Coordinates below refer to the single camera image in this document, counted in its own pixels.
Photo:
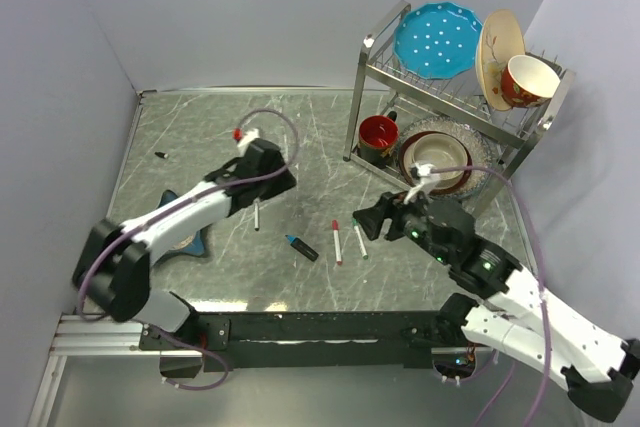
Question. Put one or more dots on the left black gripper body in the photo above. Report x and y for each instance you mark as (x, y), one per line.
(280, 164)

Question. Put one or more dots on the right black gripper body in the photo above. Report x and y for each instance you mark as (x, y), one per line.
(406, 216)

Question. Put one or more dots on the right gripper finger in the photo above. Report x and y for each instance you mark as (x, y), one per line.
(372, 230)
(372, 218)

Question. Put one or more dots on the white green marker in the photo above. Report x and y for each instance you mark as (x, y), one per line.
(361, 243)

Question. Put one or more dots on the white red acrylic marker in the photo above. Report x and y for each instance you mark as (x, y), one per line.
(337, 247)

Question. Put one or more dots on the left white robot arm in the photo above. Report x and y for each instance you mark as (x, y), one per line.
(115, 264)

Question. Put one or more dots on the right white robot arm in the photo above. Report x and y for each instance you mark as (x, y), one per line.
(503, 306)

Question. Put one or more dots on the white thin pen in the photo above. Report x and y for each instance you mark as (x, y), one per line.
(256, 216)

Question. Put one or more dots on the black blue highlighter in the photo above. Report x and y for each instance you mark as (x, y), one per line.
(302, 247)

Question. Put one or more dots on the red rimmed plate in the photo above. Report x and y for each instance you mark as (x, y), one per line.
(450, 182)

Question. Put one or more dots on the beige bowl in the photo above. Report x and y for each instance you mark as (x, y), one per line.
(439, 149)

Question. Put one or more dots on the steel dish rack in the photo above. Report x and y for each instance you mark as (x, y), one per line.
(510, 137)

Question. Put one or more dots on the red black mug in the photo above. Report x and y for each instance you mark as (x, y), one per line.
(377, 136)

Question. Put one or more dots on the glass patterned plate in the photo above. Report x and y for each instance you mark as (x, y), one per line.
(477, 145)

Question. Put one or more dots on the blue star dish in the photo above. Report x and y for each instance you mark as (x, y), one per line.
(195, 245)

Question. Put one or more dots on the black base bar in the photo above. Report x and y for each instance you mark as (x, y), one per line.
(253, 340)

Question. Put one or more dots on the red floral bowl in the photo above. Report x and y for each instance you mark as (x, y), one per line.
(528, 82)

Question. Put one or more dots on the blue polka dot plate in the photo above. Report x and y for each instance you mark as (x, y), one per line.
(437, 41)

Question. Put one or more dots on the cream floral plate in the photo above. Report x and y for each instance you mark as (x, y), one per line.
(500, 40)

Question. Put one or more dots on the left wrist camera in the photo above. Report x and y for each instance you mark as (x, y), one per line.
(245, 138)

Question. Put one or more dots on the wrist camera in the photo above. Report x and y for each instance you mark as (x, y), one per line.
(245, 138)
(425, 177)

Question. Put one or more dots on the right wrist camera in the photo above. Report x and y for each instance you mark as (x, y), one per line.
(425, 177)

